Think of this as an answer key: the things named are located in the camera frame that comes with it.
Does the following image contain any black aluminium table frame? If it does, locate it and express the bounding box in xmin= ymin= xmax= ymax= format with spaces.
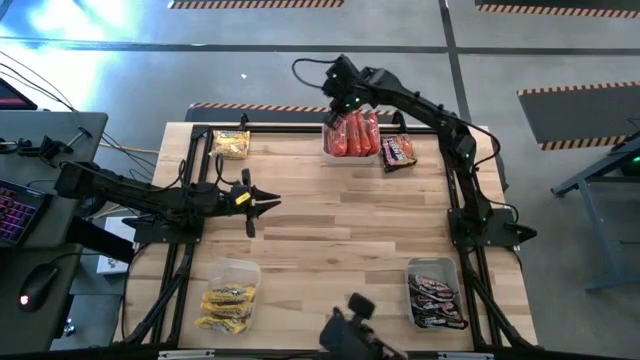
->
xmin=113 ymin=112 xmax=540 ymax=354

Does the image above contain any green-lit device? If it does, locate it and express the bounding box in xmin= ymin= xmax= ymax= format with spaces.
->
xmin=619 ymin=148 xmax=640 ymax=177

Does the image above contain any black screen device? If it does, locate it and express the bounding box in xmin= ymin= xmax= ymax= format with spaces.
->
xmin=0 ymin=78 xmax=39 ymax=112

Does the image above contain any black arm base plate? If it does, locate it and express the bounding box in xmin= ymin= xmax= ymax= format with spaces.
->
xmin=122 ymin=214 xmax=206 ymax=245
xmin=447 ymin=207 xmax=521 ymax=249

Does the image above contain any yellow Maruchan noodle pack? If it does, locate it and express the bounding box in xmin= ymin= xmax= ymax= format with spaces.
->
xmin=201 ymin=282 xmax=258 ymax=305
xmin=209 ymin=129 xmax=251 ymax=161
xmin=193 ymin=314 xmax=250 ymax=336
xmin=199 ymin=301 xmax=254 ymax=320

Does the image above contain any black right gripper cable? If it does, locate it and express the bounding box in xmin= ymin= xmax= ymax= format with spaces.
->
xmin=291 ymin=56 xmax=332 ymax=92

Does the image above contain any white opaque plastic bin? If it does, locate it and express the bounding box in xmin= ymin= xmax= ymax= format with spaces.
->
xmin=320 ymin=122 xmax=381 ymax=167

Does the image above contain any grey plastic bin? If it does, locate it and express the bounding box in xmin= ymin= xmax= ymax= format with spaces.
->
xmin=404 ymin=256 xmax=470 ymax=331

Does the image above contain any black computer mouse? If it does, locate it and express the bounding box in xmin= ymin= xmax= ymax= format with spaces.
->
xmin=18 ymin=263 xmax=60 ymax=314

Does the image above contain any clear plastic bin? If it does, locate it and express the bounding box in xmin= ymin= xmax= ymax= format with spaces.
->
xmin=202 ymin=257 xmax=262 ymax=334

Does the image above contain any blue-grey metal desk frame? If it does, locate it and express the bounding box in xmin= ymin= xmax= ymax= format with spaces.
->
xmin=549 ymin=130 xmax=640 ymax=294

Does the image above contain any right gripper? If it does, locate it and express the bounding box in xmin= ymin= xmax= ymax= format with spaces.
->
xmin=321 ymin=53 xmax=374 ymax=128

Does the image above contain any silver metal bracket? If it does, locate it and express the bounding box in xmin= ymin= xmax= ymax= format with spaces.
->
xmin=157 ymin=349 xmax=216 ymax=360
xmin=437 ymin=351 xmax=495 ymax=360

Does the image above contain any backlit black keyboard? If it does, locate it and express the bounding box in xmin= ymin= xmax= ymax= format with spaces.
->
xmin=0 ymin=178 xmax=50 ymax=250

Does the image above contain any hazard-striped black floor mat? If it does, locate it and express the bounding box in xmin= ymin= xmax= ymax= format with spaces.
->
xmin=167 ymin=0 xmax=346 ymax=10
xmin=473 ymin=0 xmax=640 ymax=20
xmin=184 ymin=101 xmax=404 ymax=124
xmin=516 ymin=81 xmax=640 ymax=152

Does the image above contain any black desk clamp mount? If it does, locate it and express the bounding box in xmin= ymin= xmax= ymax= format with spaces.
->
xmin=0 ymin=133 xmax=75 ymax=170

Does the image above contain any dark grey operator desk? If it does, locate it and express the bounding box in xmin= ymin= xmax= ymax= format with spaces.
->
xmin=0 ymin=110 xmax=109 ymax=354

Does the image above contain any yellow cable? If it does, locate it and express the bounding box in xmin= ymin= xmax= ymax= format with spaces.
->
xmin=98 ymin=142 xmax=162 ymax=156

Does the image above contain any black angled bar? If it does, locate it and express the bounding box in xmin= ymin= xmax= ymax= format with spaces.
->
xmin=64 ymin=217 xmax=136 ymax=265

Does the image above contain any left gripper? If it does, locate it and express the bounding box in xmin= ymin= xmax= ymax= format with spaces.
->
xmin=197 ymin=168 xmax=283 ymax=240

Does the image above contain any white paper box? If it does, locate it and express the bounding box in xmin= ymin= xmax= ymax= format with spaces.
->
xmin=95 ymin=215 xmax=137 ymax=276

